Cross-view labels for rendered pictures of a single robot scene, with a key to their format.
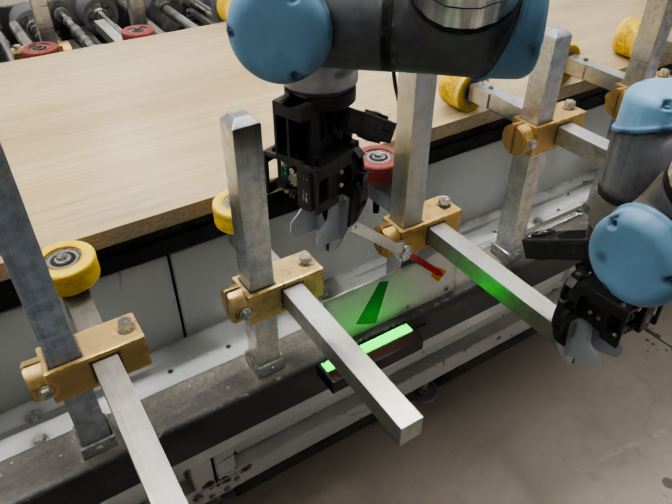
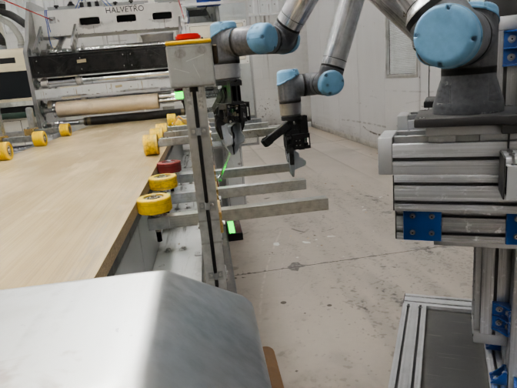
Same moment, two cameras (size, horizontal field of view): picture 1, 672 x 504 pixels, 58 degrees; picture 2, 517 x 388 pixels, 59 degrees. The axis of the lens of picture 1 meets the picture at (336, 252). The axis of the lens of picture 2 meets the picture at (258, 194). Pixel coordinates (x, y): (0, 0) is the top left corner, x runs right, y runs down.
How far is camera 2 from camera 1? 1.21 m
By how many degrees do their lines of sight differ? 60
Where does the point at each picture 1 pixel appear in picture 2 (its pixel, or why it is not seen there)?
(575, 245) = (282, 128)
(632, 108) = (286, 74)
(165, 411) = not seen: hidden behind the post
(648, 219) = (331, 70)
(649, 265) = (338, 78)
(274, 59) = (271, 43)
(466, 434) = not seen: hidden behind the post
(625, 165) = (291, 89)
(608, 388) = not seen: hidden behind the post
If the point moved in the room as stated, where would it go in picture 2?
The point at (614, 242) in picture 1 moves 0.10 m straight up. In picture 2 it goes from (328, 79) to (327, 45)
